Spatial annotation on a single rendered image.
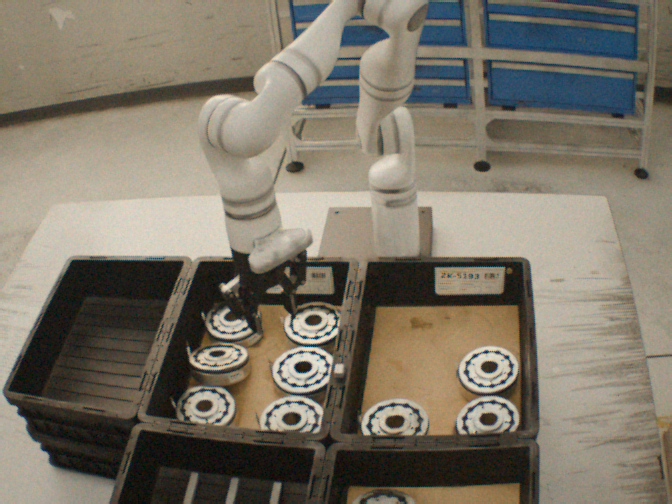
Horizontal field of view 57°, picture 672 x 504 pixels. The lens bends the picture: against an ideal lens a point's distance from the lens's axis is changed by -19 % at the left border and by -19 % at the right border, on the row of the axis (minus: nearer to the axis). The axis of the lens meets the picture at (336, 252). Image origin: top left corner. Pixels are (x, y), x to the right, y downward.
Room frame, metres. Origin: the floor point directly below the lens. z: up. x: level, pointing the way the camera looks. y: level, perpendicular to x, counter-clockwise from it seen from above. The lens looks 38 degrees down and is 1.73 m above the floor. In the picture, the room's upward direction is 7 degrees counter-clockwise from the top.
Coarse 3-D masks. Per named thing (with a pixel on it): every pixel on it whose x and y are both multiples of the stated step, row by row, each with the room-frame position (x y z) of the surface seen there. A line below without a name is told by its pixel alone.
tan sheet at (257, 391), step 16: (272, 320) 0.97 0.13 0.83; (208, 336) 0.95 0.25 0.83; (272, 336) 0.93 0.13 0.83; (256, 352) 0.89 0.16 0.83; (272, 352) 0.89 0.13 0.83; (256, 368) 0.85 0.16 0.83; (272, 368) 0.85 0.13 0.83; (192, 384) 0.83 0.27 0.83; (240, 384) 0.82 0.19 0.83; (256, 384) 0.82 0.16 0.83; (272, 384) 0.81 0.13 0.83; (240, 400) 0.78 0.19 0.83; (256, 400) 0.78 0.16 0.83; (272, 400) 0.78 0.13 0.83; (240, 416) 0.75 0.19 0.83
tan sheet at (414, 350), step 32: (384, 320) 0.93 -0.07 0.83; (416, 320) 0.92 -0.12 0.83; (448, 320) 0.91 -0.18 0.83; (480, 320) 0.90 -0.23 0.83; (512, 320) 0.88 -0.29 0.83; (384, 352) 0.86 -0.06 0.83; (416, 352) 0.85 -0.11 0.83; (448, 352) 0.83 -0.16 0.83; (512, 352) 0.81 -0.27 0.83; (384, 384) 0.78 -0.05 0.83; (416, 384) 0.77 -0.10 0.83; (448, 384) 0.76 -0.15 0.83; (448, 416) 0.69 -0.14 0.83
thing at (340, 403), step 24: (360, 264) 0.97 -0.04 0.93; (384, 264) 0.97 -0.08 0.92; (408, 264) 0.96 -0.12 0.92; (432, 264) 0.95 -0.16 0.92; (456, 264) 0.94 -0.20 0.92; (480, 264) 0.94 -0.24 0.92; (504, 264) 0.93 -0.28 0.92; (528, 264) 0.91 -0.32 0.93; (360, 288) 0.93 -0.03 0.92; (528, 288) 0.87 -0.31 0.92; (360, 312) 0.86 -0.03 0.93; (528, 312) 0.80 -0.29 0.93; (528, 336) 0.74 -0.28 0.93; (528, 360) 0.70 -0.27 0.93; (336, 408) 0.66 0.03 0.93; (336, 432) 0.62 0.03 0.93; (504, 432) 0.56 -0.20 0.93; (528, 432) 0.55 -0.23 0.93
